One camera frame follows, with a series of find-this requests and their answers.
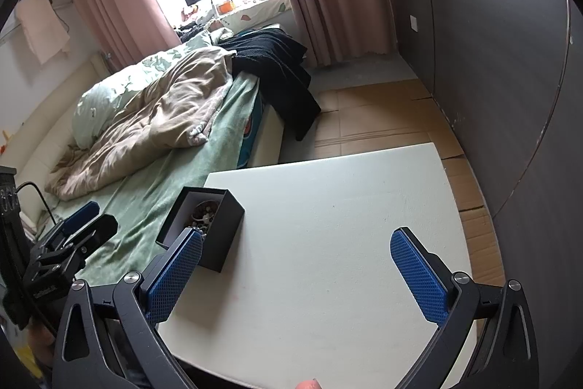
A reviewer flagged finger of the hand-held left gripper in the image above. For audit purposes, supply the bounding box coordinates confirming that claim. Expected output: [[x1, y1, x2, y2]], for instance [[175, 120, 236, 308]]
[[44, 201, 101, 245], [58, 213, 120, 268]]

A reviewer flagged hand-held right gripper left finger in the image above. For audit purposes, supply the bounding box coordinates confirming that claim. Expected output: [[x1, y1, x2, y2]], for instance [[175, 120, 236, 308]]
[[52, 227, 204, 389]]

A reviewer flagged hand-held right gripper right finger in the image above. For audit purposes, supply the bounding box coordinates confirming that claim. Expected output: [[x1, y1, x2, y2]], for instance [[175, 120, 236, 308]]
[[389, 227, 540, 389]]

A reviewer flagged black jewelry box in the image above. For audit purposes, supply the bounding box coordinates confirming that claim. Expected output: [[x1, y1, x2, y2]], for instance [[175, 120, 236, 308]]
[[155, 187, 246, 274]]

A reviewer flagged person's left hand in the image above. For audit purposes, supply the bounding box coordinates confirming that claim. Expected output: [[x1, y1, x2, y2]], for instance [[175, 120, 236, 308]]
[[28, 318, 59, 372]]

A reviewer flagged cream padded headboard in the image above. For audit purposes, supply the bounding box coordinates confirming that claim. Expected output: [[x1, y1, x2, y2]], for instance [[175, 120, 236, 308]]
[[0, 55, 111, 226]]

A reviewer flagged bed with green sheet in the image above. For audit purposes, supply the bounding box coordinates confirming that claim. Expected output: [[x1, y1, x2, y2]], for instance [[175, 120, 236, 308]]
[[51, 72, 261, 286]]

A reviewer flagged beige duvet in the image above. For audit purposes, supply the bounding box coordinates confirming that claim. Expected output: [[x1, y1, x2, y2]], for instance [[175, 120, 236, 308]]
[[47, 49, 236, 201]]

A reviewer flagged light green patterned quilt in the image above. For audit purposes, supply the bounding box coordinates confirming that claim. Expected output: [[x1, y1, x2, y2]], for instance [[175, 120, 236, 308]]
[[72, 29, 236, 149]]

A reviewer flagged white bed base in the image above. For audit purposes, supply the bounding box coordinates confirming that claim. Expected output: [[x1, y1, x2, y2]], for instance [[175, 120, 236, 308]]
[[245, 103, 286, 169]]

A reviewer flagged pink towel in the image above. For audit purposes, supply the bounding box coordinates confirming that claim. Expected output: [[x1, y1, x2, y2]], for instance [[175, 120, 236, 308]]
[[15, 0, 72, 66]]

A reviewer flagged black blanket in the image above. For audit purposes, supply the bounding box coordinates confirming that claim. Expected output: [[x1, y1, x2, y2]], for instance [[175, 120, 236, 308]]
[[218, 28, 322, 143]]

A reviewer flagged white printed window cushion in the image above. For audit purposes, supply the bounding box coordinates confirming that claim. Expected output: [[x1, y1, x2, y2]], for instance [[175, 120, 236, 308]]
[[206, 0, 293, 31]]

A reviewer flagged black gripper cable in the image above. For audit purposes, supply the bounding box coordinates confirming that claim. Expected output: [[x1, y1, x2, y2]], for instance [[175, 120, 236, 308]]
[[15, 181, 61, 226]]

